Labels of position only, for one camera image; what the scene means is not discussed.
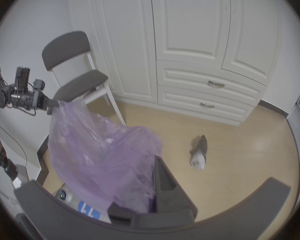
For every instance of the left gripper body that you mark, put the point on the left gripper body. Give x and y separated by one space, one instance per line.
37 101

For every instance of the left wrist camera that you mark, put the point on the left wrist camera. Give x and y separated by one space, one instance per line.
38 84

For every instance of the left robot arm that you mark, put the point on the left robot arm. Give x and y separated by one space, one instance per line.
1 97

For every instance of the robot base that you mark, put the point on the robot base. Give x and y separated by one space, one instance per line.
67 196

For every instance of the white wardrobe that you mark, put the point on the white wardrobe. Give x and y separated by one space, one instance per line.
190 34

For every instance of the black and white wrapper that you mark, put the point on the black and white wrapper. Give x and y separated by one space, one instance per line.
201 149

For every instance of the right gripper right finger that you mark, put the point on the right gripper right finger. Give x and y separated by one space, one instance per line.
167 191

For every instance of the white chair with grey cushions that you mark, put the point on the white chair with grey cushions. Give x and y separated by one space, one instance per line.
65 51

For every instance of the purple plastic bag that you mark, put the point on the purple plastic bag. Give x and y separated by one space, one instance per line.
97 144

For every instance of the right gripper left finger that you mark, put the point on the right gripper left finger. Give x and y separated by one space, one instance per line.
120 212

